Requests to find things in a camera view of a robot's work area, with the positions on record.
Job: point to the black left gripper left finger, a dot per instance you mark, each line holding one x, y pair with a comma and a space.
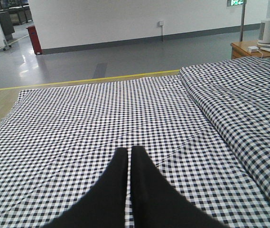
103, 206

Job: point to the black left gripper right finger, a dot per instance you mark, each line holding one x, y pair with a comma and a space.
156, 204

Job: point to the checkered bed sheet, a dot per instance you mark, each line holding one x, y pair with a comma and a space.
56, 142

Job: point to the checkered folded duvet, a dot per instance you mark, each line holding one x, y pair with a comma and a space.
234, 95

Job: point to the wooden nightstand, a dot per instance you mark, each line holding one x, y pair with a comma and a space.
240, 49

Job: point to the red fire cabinet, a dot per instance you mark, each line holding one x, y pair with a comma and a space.
34, 40

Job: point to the white cylindrical appliance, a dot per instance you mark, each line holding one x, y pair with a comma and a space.
264, 34

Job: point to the green exit sign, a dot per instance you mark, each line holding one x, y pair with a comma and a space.
231, 3

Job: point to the metal floor pole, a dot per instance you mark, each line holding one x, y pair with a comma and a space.
242, 21

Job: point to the white charger with cable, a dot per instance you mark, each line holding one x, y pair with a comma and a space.
254, 49

